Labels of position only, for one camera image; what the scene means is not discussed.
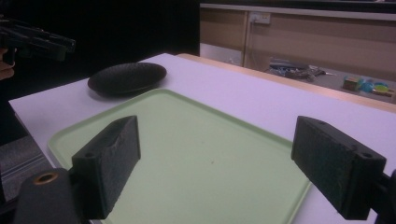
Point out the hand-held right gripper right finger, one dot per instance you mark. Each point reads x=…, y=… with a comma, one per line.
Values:
x=330, y=165

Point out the colourful toy blocks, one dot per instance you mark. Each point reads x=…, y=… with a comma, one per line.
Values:
x=367, y=86

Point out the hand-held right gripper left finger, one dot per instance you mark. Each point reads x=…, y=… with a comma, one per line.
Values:
x=106, y=165

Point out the white wall socket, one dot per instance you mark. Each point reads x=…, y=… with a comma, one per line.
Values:
x=260, y=18

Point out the black ribbed plate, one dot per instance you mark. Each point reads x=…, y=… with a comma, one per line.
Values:
x=126, y=77

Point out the light green plastic tray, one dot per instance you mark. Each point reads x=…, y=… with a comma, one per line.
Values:
x=193, y=146

